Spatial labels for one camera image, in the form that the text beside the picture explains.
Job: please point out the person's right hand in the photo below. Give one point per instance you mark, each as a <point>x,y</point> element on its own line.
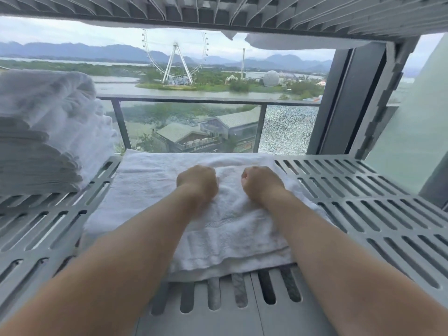
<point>264,183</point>

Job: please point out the person's left hand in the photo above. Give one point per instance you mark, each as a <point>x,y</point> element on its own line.
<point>199,181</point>

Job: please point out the white hand towel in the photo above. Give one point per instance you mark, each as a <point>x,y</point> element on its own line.
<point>154,181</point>
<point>45,90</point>

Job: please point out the person's right forearm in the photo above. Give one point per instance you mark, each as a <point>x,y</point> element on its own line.
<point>350,276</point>

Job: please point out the person's left forearm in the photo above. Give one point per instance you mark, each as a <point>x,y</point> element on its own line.
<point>105,276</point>

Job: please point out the glass balcony railing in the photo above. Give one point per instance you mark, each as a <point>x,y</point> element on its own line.
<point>287,129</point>

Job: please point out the grey roofed building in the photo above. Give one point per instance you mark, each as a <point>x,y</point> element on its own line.
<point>238,122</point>

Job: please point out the white dome building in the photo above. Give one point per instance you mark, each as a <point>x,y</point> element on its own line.
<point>271,78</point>

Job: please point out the tall thin tower ride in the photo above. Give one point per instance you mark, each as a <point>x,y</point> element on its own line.
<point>243,62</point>

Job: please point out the white ferris wheel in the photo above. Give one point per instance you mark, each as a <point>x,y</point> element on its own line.
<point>176,61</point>

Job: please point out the grey slotted shelf board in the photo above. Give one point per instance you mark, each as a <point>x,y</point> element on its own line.
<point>224,321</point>

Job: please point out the white hanging sheet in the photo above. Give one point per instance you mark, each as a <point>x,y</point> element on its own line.
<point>308,41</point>

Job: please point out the pale green glass partition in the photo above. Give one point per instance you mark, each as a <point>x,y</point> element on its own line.
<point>413,136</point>

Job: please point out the stack of folded white towels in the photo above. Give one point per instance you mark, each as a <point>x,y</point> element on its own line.
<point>35,164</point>

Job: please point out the grey ribbed shelf board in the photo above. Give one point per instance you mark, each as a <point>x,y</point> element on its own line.
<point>105,5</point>

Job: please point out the dark window frame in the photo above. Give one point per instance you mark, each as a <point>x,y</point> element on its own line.
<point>343,101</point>

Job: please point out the grey notched shelf post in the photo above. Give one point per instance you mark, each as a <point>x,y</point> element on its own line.
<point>435,187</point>
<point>381,101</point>

